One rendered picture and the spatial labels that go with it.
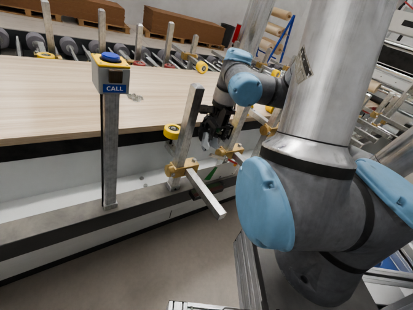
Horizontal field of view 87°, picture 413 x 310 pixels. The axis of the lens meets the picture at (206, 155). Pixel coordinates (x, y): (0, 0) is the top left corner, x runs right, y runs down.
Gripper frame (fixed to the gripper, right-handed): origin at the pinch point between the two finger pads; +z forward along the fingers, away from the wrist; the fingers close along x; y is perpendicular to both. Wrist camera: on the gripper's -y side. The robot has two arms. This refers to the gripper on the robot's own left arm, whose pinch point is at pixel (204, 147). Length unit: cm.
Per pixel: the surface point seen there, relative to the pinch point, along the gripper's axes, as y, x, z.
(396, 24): -109, 290, -70
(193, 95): -2.9, -8.4, -19.3
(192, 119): -2.4, -6.7, -10.9
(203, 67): -95, 46, 2
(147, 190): -3.9, -17.9, 24.5
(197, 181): 6.1, -2.5, 12.1
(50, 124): -24, -49, 5
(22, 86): -53, -59, 5
